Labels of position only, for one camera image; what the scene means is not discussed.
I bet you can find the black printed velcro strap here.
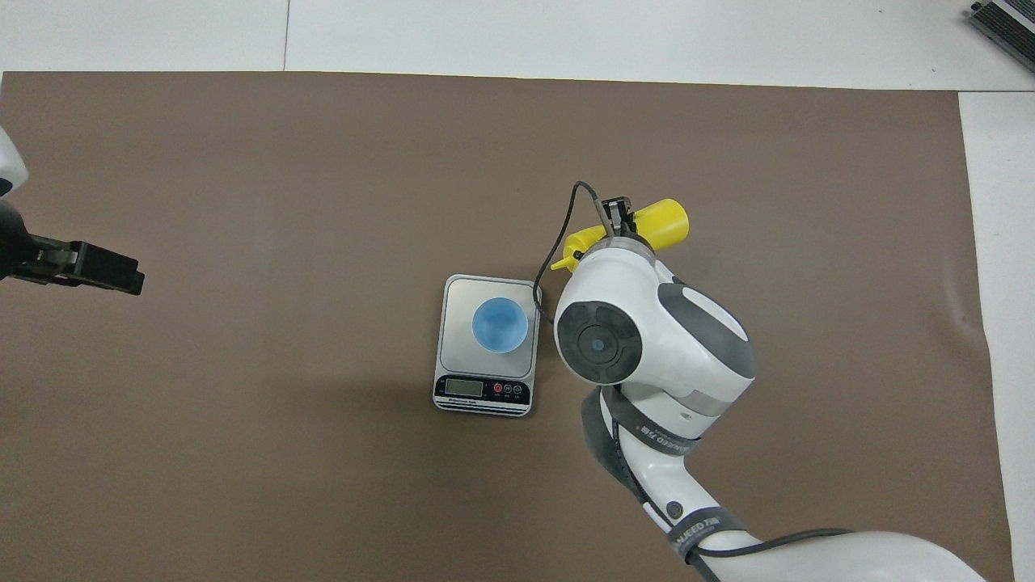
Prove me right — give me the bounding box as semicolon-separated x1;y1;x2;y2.
602;386;701;458
666;507;730;564

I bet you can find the brown table mat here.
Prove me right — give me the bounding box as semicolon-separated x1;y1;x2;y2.
0;71;1014;582

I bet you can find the yellow squeeze bottle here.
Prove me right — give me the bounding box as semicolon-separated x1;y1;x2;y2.
551;198;690;273

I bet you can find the light blue plastic cup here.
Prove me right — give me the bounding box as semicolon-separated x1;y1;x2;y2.
471;297;530;355

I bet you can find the grey finned metal device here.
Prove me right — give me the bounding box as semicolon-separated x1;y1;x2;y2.
969;0;1035;78

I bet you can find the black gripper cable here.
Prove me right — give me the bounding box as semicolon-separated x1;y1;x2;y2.
532;182;855;563

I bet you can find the silver digital kitchen scale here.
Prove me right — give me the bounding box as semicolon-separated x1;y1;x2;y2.
432;274;543;419

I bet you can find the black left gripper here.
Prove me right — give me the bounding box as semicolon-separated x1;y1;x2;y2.
0;199;146;297

